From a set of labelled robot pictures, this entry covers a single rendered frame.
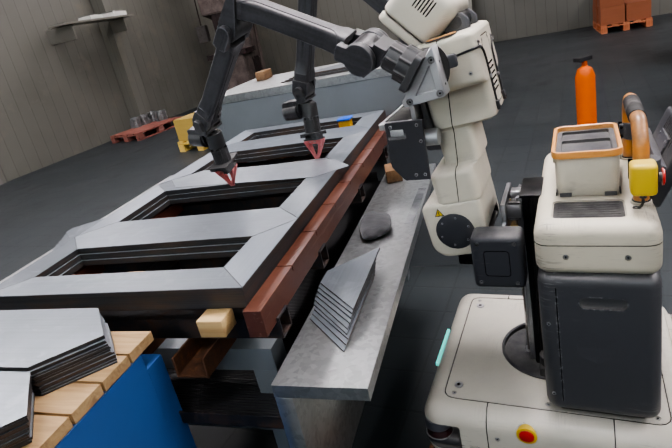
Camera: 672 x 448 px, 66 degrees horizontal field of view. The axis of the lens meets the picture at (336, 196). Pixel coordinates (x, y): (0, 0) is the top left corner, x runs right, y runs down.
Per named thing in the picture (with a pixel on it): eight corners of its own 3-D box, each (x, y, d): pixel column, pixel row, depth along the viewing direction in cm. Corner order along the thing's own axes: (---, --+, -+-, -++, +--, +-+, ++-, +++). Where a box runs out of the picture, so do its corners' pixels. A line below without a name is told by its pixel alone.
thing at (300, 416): (312, 521, 115) (274, 397, 103) (402, 248, 230) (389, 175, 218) (329, 523, 113) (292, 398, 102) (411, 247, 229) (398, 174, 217)
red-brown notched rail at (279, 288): (250, 337, 104) (242, 311, 102) (390, 127, 248) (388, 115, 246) (267, 336, 103) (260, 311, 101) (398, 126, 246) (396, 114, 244)
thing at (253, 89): (210, 106, 269) (207, 98, 268) (256, 84, 323) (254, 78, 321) (464, 63, 227) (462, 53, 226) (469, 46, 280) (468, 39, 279)
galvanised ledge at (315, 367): (274, 397, 103) (270, 385, 102) (389, 175, 218) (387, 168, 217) (370, 401, 97) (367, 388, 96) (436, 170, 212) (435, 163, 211)
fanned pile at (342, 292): (292, 352, 111) (287, 336, 110) (339, 262, 146) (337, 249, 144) (346, 352, 107) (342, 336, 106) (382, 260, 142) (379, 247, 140)
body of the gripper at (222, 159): (210, 173, 169) (202, 154, 166) (222, 158, 178) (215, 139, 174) (227, 172, 168) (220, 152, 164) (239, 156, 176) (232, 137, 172)
